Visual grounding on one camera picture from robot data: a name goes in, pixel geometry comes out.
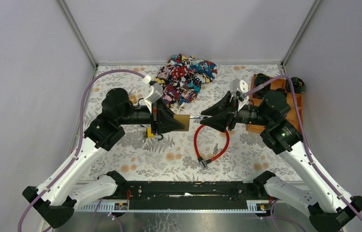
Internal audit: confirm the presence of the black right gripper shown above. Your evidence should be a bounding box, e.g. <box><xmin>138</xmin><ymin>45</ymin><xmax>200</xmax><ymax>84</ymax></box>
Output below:
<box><xmin>200</xmin><ymin>90</ymin><xmax>272</xmax><ymax>132</ymax></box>

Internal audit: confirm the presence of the brass padlock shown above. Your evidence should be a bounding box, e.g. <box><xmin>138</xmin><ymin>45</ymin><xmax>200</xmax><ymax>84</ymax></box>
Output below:
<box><xmin>129</xmin><ymin>95</ymin><xmax>138</xmax><ymax>105</ymax></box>
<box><xmin>174</xmin><ymin>114</ymin><xmax>207</xmax><ymax>131</ymax></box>

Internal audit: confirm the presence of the red cable lock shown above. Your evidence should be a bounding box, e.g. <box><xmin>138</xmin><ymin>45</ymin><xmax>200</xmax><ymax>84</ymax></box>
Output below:
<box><xmin>193</xmin><ymin>125</ymin><xmax>231</xmax><ymax>170</ymax></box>

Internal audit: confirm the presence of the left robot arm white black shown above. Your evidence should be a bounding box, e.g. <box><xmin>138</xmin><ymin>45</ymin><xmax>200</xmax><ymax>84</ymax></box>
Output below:
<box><xmin>22</xmin><ymin>88</ymin><xmax>190</xmax><ymax>229</ymax></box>

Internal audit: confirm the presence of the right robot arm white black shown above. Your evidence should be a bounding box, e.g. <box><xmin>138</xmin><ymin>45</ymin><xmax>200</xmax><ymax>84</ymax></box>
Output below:
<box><xmin>201</xmin><ymin>90</ymin><xmax>362</xmax><ymax>232</ymax></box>

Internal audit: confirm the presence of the yellow small padlock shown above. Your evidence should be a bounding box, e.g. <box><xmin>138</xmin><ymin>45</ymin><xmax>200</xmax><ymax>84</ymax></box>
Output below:
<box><xmin>142</xmin><ymin>126</ymin><xmax>163</xmax><ymax>141</ymax></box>

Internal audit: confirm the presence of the colourful comic print cloth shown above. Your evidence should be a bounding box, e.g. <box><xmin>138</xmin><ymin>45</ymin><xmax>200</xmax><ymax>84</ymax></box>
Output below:
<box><xmin>155</xmin><ymin>54</ymin><xmax>218</xmax><ymax>107</ymax></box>

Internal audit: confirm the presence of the dark rolled fabric top left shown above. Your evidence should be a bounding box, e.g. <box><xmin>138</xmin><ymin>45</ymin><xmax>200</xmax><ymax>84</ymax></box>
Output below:
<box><xmin>253</xmin><ymin>73</ymin><xmax>271</xmax><ymax>99</ymax></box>

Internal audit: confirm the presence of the orange wooden compartment tray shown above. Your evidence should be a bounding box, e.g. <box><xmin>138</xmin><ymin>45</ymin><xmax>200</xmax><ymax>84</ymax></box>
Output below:
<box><xmin>246</xmin><ymin>74</ymin><xmax>303</xmax><ymax>134</ymax></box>

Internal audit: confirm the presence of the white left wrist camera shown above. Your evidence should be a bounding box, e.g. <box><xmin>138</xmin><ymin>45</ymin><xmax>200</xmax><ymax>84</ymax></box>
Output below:
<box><xmin>143</xmin><ymin>75</ymin><xmax>163</xmax><ymax>113</ymax></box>

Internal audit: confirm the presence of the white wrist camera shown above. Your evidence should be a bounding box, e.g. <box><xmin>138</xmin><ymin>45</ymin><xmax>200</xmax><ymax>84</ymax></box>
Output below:
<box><xmin>230</xmin><ymin>79</ymin><xmax>249</xmax><ymax>111</ymax></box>
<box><xmin>143</xmin><ymin>75</ymin><xmax>163</xmax><ymax>113</ymax></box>

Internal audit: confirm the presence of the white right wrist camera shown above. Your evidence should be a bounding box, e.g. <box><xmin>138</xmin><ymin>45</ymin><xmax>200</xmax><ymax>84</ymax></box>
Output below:
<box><xmin>230</xmin><ymin>79</ymin><xmax>249</xmax><ymax>111</ymax></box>

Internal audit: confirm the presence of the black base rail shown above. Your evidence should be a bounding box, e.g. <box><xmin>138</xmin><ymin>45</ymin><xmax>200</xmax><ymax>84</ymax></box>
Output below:
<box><xmin>106</xmin><ymin>181</ymin><xmax>272</xmax><ymax>211</ymax></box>

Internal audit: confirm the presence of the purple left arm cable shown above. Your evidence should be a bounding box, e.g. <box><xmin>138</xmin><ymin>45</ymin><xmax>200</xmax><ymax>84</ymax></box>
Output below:
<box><xmin>17</xmin><ymin>69</ymin><xmax>148</xmax><ymax>232</ymax></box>

